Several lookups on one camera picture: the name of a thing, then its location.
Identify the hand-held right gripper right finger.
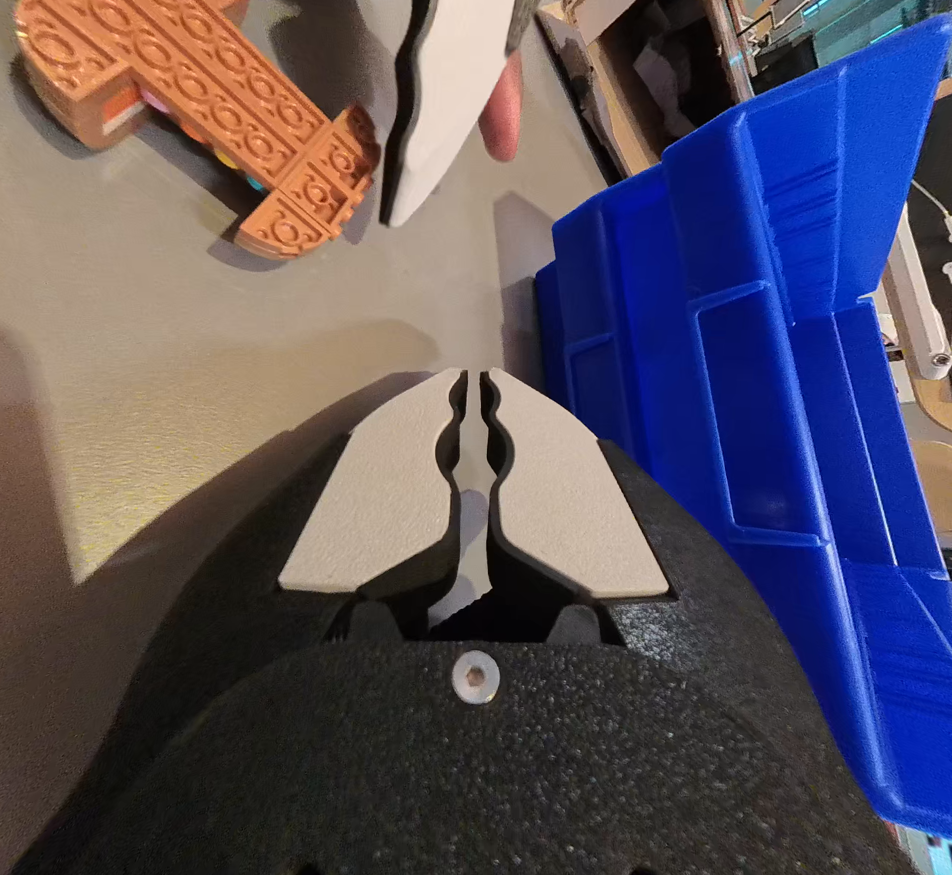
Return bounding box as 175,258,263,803
479,368,672,602

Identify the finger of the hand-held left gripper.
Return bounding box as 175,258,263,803
378,0,534,230

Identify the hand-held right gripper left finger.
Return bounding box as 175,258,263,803
277,368,470,595

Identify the blue plastic bin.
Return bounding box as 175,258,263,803
535,15,952,839

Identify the brown brick-built toy animal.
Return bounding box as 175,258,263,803
11,0,382,262

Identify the cardboard box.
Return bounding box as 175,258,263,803
535,0,756,184

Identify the black wood-edged divider panel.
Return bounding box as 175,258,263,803
909,75,952,433

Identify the white metal frame rail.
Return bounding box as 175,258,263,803
878,209,952,381

